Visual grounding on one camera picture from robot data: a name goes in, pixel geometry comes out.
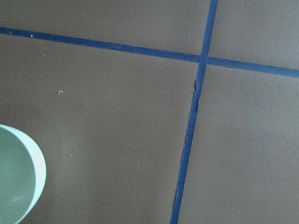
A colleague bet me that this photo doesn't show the green bowl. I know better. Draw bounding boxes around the green bowl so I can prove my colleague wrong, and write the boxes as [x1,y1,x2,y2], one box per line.
[0,125,46,224]

